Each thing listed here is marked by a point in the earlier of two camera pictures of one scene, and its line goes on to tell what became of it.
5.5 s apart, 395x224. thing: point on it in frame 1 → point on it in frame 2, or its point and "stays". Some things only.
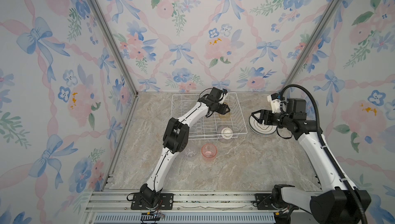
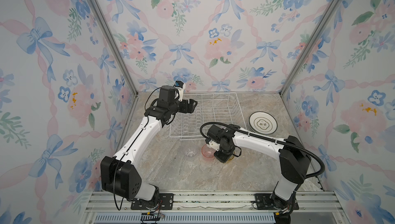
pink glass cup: (209, 152) stays
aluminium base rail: (190, 207) stays
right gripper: (263, 115) → (221, 159)
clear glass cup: (191, 152) stays
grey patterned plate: (262, 129) stays
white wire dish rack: (215, 126) stays
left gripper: (225, 109) → (191, 106)
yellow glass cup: (226, 115) → (231, 156)
